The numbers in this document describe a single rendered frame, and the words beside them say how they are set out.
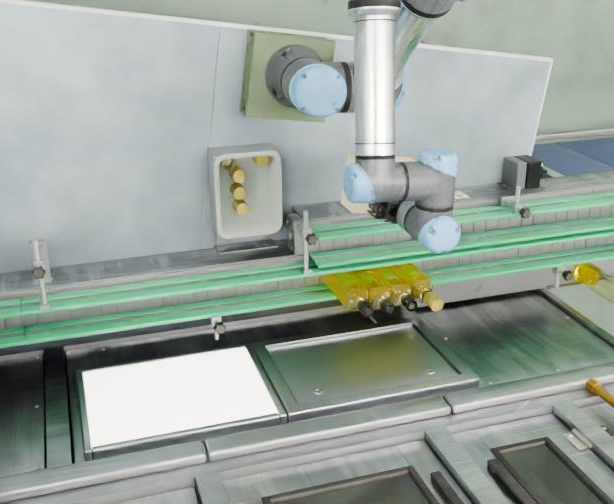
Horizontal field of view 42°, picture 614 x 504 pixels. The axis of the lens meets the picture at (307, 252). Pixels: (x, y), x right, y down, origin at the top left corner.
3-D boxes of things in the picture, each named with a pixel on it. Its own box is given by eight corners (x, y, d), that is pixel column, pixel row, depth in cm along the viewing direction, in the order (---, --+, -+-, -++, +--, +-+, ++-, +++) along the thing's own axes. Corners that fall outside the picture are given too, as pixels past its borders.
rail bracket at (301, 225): (292, 263, 208) (307, 281, 197) (291, 202, 202) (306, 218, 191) (303, 261, 209) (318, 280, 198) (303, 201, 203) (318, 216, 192)
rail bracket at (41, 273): (34, 280, 199) (34, 319, 179) (24, 217, 193) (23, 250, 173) (54, 277, 200) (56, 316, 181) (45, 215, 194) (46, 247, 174)
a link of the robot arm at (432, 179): (412, 158, 146) (407, 214, 150) (467, 156, 149) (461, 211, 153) (395, 147, 153) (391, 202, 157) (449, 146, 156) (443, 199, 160)
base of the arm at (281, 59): (273, 37, 191) (283, 43, 182) (330, 52, 196) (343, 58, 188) (258, 98, 196) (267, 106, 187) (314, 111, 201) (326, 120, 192)
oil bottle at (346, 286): (322, 281, 214) (350, 315, 195) (322, 262, 212) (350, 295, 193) (341, 278, 215) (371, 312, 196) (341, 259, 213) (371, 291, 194)
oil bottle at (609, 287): (570, 276, 240) (627, 314, 216) (576, 259, 238) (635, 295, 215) (584, 279, 242) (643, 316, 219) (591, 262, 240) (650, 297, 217)
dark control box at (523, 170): (500, 182, 235) (515, 190, 228) (502, 156, 232) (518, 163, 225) (524, 179, 237) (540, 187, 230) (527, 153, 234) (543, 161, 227)
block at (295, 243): (284, 247, 214) (292, 256, 208) (284, 214, 210) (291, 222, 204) (297, 245, 215) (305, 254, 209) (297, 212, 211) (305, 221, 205)
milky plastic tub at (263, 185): (211, 229, 212) (218, 240, 204) (206, 147, 204) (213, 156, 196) (274, 222, 217) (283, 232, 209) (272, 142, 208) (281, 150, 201)
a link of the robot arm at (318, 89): (281, 56, 183) (297, 66, 171) (336, 56, 187) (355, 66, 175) (280, 108, 188) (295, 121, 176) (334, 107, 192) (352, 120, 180)
